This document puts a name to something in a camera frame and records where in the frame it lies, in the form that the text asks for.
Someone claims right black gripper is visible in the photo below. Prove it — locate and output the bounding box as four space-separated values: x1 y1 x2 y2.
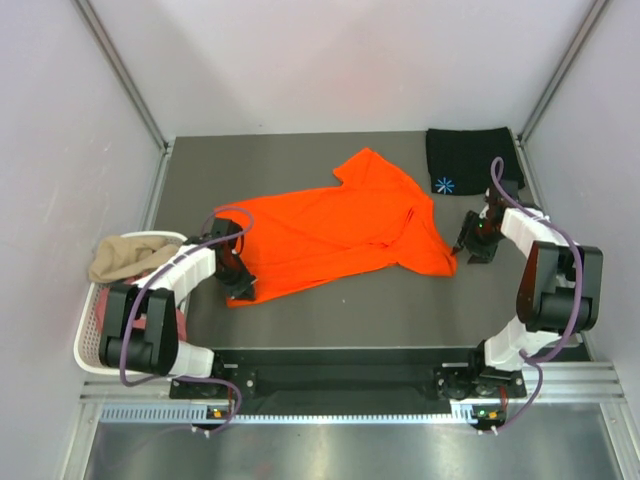
452 211 507 264

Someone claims orange t shirt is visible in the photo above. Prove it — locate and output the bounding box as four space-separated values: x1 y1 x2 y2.
222 148 457 303

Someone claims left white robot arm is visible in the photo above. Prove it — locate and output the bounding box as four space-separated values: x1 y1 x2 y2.
98 218 257 397

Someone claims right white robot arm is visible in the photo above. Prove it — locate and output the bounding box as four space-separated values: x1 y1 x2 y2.
452 181 604 396

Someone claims folded black t shirt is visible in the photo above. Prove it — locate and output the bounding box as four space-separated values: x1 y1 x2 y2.
425 127 525 196

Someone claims pink t shirt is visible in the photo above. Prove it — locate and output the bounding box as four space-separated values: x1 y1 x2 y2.
95 288 187 341

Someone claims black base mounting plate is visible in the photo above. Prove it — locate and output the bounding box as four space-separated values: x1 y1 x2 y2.
168 348 527 414

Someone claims beige t shirt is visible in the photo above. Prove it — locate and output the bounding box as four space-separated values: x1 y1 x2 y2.
88 235 179 284

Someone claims white laundry basket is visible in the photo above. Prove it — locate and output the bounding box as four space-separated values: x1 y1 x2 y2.
73 231 187 376

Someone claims slotted cable duct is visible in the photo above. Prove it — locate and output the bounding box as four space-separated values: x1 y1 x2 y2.
100 404 500 425

